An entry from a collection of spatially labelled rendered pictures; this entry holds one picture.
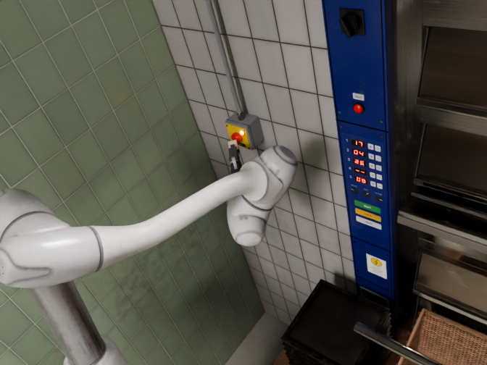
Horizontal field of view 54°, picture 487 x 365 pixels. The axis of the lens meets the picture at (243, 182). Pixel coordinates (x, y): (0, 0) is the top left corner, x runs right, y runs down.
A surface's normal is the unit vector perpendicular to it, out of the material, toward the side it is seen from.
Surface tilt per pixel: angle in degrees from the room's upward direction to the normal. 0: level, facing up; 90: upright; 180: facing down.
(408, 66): 90
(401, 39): 90
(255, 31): 90
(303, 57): 90
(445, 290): 70
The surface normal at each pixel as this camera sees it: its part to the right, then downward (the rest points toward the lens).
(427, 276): -0.65, 0.35
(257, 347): -0.22, -0.72
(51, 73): 0.77, 0.29
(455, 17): -0.61, 0.63
